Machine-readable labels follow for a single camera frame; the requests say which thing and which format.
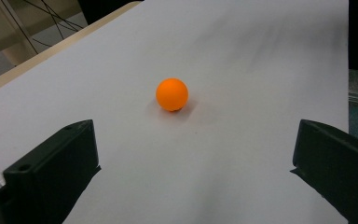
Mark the orange ball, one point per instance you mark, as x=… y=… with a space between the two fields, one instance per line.
x=172 y=94

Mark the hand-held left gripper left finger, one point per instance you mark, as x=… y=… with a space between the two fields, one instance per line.
x=49 y=174

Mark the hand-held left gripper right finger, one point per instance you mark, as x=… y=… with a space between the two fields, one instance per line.
x=338 y=168

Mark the white table cover sheet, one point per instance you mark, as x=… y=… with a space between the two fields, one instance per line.
x=230 y=62

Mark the wooden shelf unit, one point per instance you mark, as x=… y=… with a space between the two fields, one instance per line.
x=17 y=51

